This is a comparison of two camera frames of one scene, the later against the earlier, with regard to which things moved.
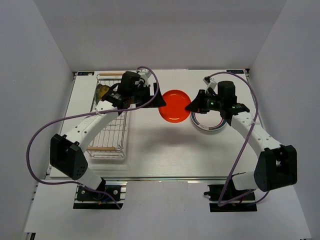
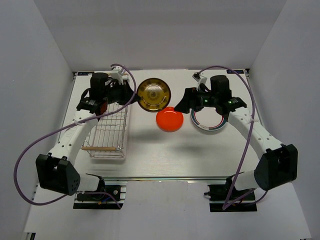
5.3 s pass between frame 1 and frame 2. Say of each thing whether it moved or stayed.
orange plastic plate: moved
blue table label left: stayed
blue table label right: stayed
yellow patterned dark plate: moved
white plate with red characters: stayed
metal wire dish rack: stayed
